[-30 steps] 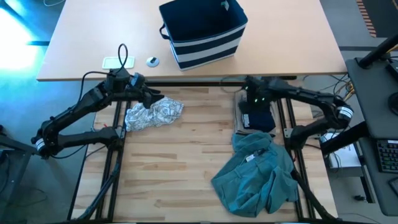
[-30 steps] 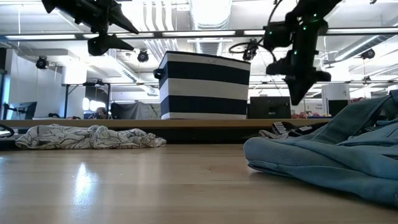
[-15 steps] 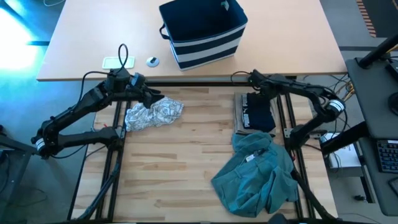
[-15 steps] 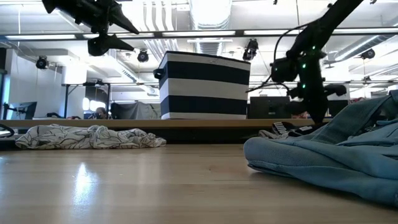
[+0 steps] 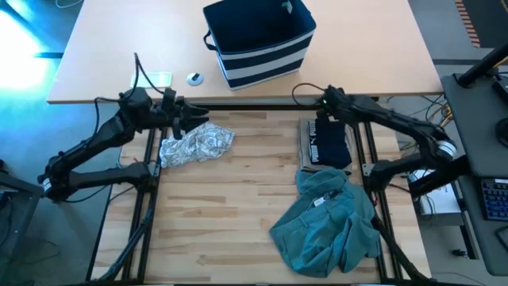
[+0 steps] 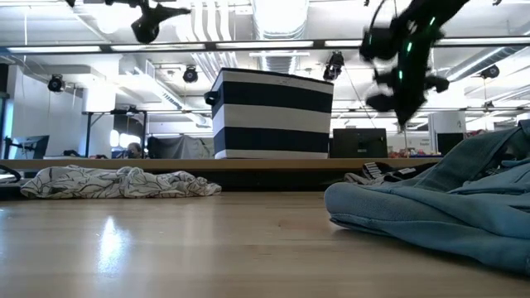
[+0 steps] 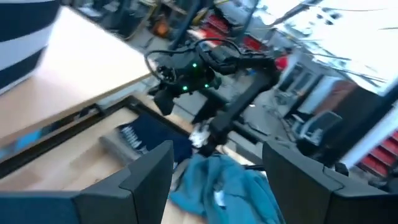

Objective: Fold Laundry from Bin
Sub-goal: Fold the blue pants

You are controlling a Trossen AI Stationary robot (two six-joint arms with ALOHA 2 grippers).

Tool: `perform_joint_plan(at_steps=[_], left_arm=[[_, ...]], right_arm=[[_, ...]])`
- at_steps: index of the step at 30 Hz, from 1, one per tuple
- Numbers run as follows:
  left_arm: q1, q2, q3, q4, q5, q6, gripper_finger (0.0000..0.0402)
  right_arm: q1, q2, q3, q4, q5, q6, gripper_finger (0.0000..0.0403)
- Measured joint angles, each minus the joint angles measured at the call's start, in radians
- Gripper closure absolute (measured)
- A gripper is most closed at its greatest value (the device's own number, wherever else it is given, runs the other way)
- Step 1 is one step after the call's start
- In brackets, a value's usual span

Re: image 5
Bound navy Puma boxer briefs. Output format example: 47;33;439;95
307;118;353;169

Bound dark rug with orange stripes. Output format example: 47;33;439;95
454;0;508;48

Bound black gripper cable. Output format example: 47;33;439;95
133;52;166;96
291;82;327;107

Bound yellow cable bundle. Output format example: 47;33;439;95
398;95;453;158

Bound black metal table frame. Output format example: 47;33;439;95
85;102;429;285

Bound black diagonal desk leg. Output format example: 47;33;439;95
408;154;471;199

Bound black keyboard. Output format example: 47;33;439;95
479;178;508;222

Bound black side desk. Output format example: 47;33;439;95
440;73;508;277

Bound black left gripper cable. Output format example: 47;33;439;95
133;52;166;96

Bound navy white striped fabric bin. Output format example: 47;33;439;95
202;0;318;91

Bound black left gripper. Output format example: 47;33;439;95
160;87;210;141

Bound beige khaki shorts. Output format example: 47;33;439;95
297;117;360;175

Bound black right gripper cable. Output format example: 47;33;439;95
291;82;327;107

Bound white leaf-print cloth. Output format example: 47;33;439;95
159;122;236;168

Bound white box device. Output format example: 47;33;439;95
416;170;464;218

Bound white smartphone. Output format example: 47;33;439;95
129;71;173;89

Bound grey metal stand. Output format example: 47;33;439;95
0;158;67;286

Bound black round base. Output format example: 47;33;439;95
495;117;508;149

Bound light brown desk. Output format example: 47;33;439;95
46;0;444;105

